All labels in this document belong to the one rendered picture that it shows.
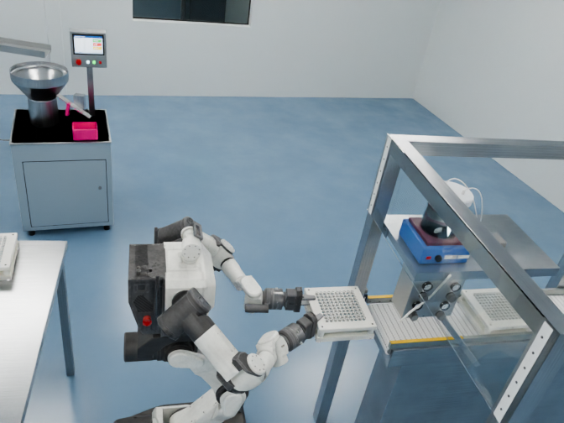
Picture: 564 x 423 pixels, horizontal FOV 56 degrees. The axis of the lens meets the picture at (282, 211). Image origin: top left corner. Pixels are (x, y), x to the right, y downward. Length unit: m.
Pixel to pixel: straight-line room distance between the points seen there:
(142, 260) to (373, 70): 5.95
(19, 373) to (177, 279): 0.66
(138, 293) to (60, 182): 2.20
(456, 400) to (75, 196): 2.79
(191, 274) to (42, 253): 0.96
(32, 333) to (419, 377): 1.65
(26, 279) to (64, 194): 1.60
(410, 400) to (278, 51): 5.02
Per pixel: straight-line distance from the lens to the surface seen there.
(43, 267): 2.57
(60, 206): 4.10
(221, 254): 2.30
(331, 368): 2.77
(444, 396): 2.82
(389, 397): 2.66
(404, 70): 7.77
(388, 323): 2.42
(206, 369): 2.24
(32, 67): 4.19
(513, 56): 6.58
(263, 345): 1.96
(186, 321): 1.76
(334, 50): 7.16
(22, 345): 2.24
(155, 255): 1.95
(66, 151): 3.88
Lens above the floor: 2.48
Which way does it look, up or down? 32 degrees down
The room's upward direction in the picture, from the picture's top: 9 degrees clockwise
